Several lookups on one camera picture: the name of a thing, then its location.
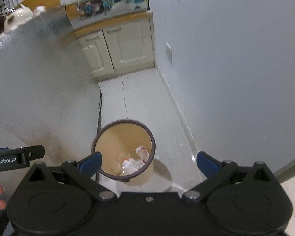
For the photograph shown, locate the cream floor cabinet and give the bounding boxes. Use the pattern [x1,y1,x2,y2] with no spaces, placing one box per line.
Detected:
[75,11,154,82]

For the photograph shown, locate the clear storage box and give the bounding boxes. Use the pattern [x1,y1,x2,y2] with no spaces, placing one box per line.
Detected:
[76,0,104,18]

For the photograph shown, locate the white wall socket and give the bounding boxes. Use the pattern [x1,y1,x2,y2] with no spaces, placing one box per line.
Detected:
[166,42,172,64]

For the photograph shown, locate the white plastic wrapper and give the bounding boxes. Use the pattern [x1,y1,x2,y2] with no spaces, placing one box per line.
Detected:
[120,146,150,176]

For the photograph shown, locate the white cat-shaped ceramic pot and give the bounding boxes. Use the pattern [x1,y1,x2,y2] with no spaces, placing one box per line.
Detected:
[4,4,47,33]

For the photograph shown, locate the white power strip outlet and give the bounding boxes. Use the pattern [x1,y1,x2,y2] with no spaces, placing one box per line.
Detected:
[60,0,76,6]

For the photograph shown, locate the beige trash bin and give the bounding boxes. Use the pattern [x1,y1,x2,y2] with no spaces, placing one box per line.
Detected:
[91,119,156,186]

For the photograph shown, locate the black floor cable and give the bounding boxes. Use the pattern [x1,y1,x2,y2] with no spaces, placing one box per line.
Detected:
[96,84,103,138]

